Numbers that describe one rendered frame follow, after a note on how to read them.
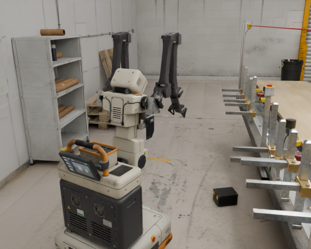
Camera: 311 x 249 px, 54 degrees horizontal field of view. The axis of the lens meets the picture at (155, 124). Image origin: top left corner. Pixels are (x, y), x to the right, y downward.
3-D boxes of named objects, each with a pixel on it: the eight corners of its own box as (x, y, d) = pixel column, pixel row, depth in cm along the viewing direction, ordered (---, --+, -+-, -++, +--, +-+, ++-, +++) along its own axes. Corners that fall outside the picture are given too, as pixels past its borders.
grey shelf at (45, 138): (30, 165, 389) (11, 37, 340) (61, 140, 473) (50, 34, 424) (63, 167, 382) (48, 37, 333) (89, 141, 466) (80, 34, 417)
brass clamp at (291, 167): (287, 172, 164) (288, 163, 163) (281, 161, 177) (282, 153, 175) (299, 173, 163) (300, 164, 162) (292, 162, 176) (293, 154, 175)
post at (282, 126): (272, 189, 203) (280, 120, 188) (271, 186, 207) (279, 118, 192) (277, 189, 203) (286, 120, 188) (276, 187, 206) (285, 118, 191)
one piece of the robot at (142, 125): (144, 142, 218) (143, 112, 212) (114, 135, 233) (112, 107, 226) (156, 135, 231) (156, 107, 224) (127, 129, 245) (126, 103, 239)
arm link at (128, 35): (115, 33, 235) (127, 33, 229) (120, 32, 239) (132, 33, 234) (118, 88, 249) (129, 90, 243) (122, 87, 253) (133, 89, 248)
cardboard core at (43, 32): (39, 29, 385) (61, 28, 381) (42, 28, 393) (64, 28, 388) (40, 35, 388) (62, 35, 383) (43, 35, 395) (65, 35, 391)
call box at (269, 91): (264, 97, 234) (265, 86, 231) (262, 95, 240) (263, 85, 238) (274, 97, 233) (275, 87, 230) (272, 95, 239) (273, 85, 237)
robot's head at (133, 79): (131, 87, 201) (140, 68, 206) (107, 84, 212) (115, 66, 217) (141, 98, 213) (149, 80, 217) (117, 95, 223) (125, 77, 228)
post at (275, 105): (266, 166, 225) (273, 103, 210) (265, 164, 229) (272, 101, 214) (271, 167, 225) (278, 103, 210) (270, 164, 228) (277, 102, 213)
